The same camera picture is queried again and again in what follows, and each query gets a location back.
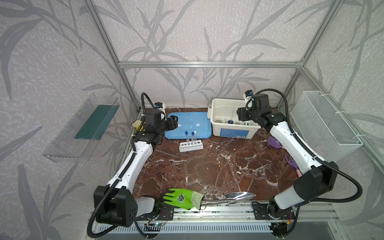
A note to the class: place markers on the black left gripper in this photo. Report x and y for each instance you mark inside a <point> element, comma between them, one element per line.
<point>172,122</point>

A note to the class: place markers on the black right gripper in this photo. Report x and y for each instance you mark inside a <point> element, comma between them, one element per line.
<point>241,114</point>

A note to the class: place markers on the blue plastic bin lid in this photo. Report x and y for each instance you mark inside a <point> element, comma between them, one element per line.
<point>190,122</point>

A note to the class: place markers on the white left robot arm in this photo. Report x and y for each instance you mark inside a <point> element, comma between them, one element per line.
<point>115,205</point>

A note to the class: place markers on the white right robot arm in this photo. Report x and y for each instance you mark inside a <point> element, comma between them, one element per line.
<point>318,176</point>

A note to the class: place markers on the yellow black work glove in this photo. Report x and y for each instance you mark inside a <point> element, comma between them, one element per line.
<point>138,125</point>

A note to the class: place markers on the purple pink plastic scoop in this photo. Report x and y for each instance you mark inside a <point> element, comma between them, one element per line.
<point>274,143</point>

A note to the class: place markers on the white plastic storage bin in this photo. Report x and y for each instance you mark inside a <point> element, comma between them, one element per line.
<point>225,109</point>

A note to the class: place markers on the white test tube rack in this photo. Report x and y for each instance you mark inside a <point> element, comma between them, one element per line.
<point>187,147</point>

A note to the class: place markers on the green work glove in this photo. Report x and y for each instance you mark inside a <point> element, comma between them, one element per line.
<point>182,198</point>

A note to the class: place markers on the silver metal trowel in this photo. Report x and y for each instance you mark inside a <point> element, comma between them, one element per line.
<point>230,199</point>

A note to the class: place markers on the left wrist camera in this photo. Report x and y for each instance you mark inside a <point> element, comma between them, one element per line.
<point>161,107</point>

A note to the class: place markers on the white wire mesh basket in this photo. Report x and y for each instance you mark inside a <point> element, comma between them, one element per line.
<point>323,127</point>

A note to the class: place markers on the clear plastic wall shelf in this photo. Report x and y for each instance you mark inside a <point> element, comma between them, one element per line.
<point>79,138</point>

